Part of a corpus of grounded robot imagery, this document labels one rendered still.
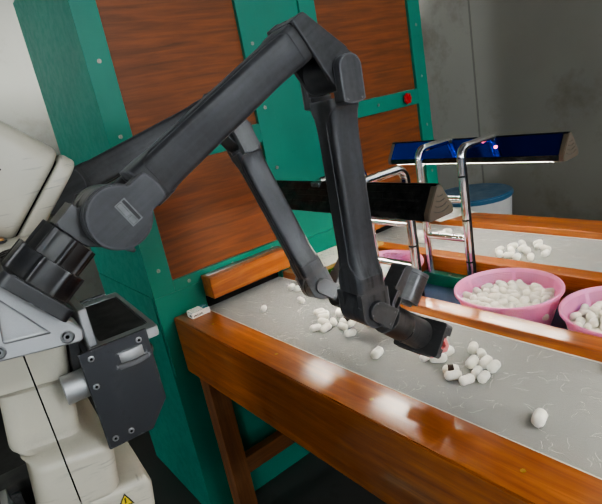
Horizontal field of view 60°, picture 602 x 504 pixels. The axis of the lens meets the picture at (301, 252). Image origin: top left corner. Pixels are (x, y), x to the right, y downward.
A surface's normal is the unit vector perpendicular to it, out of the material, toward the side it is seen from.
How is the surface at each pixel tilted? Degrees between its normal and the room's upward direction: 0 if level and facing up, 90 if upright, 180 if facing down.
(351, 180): 88
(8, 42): 90
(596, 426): 0
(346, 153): 88
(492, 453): 0
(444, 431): 0
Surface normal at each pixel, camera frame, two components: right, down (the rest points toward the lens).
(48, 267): 0.42, 0.04
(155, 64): 0.61, 0.12
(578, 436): -0.18, -0.94
